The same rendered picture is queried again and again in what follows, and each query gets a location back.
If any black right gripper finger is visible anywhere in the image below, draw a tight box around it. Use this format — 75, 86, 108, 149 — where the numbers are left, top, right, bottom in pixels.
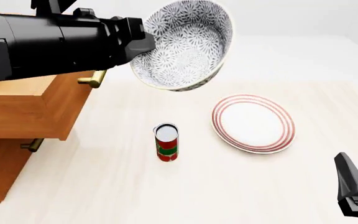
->
334, 151, 358, 202

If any white bowl with grey pattern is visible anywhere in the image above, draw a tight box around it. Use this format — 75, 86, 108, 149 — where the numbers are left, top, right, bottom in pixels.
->
129, 0, 234, 92

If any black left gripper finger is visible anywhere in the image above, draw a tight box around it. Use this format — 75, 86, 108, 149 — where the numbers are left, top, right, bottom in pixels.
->
127, 32, 157, 62

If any white plate with red rings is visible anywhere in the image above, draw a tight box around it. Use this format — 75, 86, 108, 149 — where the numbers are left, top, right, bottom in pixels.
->
210, 93, 296, 155

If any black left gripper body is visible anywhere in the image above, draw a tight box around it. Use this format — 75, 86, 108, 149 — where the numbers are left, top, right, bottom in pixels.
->
99, 15, 146, 70

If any brass drawer handle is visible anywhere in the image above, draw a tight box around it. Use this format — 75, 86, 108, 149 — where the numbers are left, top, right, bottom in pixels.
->
77, 69, 108, 90
20, 138, 45, 153

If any red and green tin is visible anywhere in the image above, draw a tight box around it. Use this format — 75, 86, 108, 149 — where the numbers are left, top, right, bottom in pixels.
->
152, 122, 180, 162

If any wooden cabinet drawer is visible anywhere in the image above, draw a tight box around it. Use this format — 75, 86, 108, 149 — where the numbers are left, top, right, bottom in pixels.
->
0, 69, 94, 142

